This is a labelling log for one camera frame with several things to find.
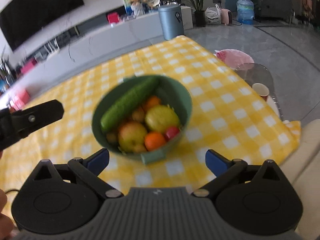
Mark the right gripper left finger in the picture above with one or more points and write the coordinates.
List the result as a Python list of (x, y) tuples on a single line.
[(87, 171)]

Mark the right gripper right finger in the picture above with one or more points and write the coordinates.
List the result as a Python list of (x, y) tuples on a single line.
[(226, 171)]

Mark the red cherry tomato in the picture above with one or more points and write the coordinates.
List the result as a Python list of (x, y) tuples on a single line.
[(171, 132)]

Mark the green cucumber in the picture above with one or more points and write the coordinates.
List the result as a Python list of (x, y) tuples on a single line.
[(129, 101)]

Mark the pink tissue box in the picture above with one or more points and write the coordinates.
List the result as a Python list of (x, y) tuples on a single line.
[(19, 98)]

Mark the brown kiwi right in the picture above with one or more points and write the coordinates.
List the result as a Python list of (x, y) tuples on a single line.
[(112, 137)]

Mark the red yellow apple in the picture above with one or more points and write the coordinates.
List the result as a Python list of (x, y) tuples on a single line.
[(131, 137)]

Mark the yellow checkered tablecloth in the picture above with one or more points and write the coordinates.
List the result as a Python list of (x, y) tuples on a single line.
[(228, 116)]

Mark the small orange tangerine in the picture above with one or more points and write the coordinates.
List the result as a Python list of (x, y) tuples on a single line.
[(154, 140)]

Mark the green plastic bowl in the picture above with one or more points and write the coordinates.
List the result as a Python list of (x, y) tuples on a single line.
[(172, 94)]

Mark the yellow green apple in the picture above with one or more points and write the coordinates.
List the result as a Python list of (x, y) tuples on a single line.
[(160, 118)]

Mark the paper cup red rim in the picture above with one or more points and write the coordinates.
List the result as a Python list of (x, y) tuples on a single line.
[(262, 90)]

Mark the white TV console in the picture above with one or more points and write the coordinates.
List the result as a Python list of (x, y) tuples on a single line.
[(94, 48)]

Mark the black television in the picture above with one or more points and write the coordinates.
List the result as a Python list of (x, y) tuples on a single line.
[(21, 19)]

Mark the red box on console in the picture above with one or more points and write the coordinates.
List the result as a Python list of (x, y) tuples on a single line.
[(113, 18)]

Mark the white plastic bag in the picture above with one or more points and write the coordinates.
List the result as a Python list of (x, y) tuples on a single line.
[(213, 15)]

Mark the grey metal trash bin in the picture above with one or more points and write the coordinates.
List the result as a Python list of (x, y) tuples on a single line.
[(171, 21)]

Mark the blue water jug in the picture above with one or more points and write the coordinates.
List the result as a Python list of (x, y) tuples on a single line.
[(245, 11)]

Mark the potted long-leaf plant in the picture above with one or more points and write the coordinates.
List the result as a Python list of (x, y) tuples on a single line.
[(197, 2)]

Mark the plush toy bear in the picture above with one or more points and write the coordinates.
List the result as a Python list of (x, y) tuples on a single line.
[(137, 7)]

